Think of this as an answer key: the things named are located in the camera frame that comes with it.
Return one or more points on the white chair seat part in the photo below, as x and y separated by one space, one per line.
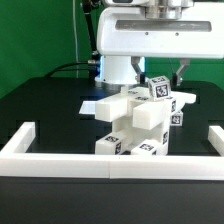
134 136

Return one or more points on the white tagged cube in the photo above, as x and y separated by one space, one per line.
177 119
159 87

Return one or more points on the white U-shaped fence frame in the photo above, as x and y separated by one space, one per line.
15 160

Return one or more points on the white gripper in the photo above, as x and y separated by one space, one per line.
199 33

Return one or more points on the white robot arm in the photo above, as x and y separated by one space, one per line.
117 70

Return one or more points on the white chair back frame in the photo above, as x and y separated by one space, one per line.
140 106

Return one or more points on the white marker sheet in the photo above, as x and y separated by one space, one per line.
88 108

